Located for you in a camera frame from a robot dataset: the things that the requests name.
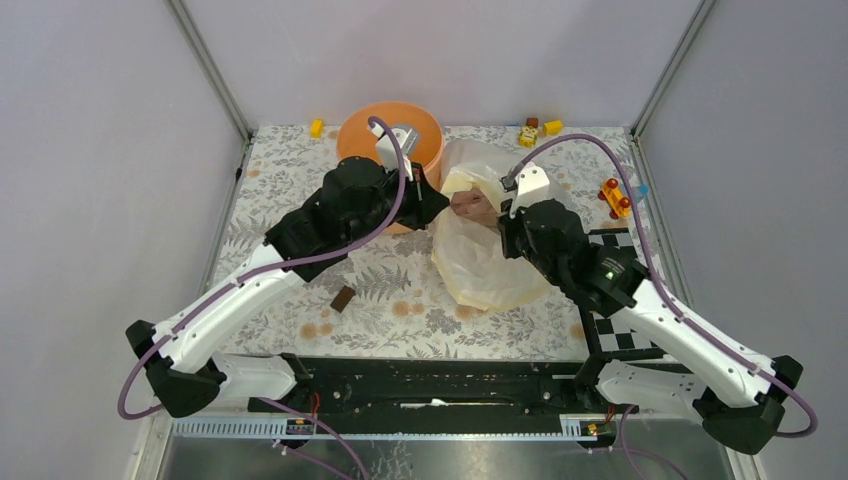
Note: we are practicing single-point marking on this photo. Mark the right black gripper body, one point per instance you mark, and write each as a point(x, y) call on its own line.
point(513, 236)

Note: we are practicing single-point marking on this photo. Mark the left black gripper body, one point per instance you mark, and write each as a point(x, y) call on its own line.
point(413, 209)

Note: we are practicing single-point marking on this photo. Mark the yellowish translucent trash bag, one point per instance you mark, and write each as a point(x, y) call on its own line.
point(467, 255)

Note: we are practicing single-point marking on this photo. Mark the pink translucent trash bag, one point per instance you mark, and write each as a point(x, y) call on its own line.
point(474, 206)

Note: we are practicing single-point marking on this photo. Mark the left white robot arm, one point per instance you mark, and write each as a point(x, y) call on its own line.
point(181, 356)

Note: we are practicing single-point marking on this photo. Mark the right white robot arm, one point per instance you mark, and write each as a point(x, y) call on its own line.
point(733, 392)

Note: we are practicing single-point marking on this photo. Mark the orange plastic trash bin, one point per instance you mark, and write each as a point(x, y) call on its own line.
point(383, 180)

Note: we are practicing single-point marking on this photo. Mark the yellow toy figure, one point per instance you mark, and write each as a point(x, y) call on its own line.
point(527, 136)

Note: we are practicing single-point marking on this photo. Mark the orange toy car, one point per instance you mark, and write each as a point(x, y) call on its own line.
point(618, 203)

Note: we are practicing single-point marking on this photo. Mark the floral table mat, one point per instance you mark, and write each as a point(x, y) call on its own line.
point(401, 307)

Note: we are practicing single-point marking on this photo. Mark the yellow toy block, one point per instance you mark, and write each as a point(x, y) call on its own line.
point(552, 128)
point(316, 129)

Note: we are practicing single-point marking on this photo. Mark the small brown block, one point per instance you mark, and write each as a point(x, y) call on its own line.
point(342, 299)

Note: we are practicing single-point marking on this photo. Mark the black white checkerboard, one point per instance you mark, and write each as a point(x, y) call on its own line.
point(605, 336)

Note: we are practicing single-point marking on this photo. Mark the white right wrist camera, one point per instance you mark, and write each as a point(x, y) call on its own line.
point(529, 185)

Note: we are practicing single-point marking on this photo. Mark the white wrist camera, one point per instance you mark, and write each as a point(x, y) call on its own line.
point(529, 185)
point(393, 146)

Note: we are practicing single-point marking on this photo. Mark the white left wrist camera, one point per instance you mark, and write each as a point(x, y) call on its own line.
point(393, 146)

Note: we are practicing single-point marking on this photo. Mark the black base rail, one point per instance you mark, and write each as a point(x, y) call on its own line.
point(421, 399)

